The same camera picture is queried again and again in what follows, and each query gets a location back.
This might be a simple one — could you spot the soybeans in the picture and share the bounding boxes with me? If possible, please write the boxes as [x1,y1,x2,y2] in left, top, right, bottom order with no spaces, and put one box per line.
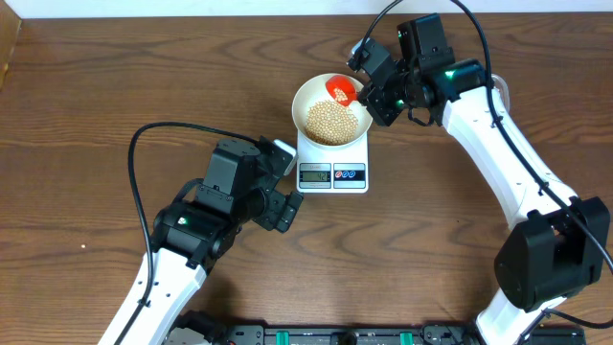
[333,88,349,104]
[305,101,358,146]

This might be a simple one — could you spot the red plastic measuring scoop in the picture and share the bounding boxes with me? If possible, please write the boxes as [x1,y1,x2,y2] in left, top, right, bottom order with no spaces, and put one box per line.
[325,75,357,106]

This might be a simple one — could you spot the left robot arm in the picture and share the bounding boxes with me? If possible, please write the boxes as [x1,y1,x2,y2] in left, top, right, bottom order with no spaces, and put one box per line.
[101,138,304,344]

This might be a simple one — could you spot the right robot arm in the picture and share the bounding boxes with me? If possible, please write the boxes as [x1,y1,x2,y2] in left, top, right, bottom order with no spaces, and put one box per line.
[349,14,612,344]

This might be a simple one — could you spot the white digital kitchen scale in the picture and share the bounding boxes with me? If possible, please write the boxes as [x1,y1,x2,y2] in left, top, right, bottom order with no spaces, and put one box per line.
[296,133,369,194]

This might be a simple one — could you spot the soybeans in bowl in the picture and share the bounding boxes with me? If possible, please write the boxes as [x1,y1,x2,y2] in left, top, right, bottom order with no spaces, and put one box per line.
[305,101,358,146]

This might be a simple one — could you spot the cream ceramic bowl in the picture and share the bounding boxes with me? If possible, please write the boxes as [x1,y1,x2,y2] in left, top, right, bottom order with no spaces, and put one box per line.
[292,73,373,144]

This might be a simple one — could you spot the clear plastic container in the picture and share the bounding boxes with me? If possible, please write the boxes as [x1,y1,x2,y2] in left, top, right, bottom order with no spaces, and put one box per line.
[491,74,511,113]

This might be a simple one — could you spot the wooden side panel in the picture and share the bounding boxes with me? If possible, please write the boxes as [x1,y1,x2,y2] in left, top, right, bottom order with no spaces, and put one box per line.
[0,0,22,86]

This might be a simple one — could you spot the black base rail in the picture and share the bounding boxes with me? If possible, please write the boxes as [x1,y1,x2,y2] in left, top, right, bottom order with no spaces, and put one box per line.
[162,310,588,345]

